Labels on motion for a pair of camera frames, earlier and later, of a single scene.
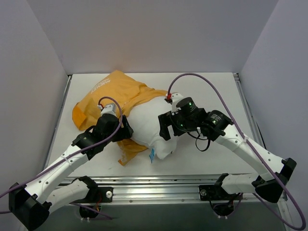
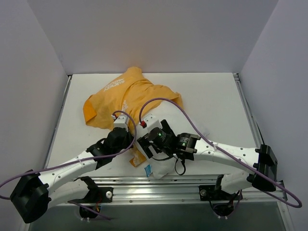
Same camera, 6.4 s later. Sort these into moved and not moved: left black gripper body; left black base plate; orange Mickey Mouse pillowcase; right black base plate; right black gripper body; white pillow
Moved: white pillow; left black gripper body; orange Mickey Mouse pillowcase; right black gripper body
Not moved: right black base plate; left black base plate
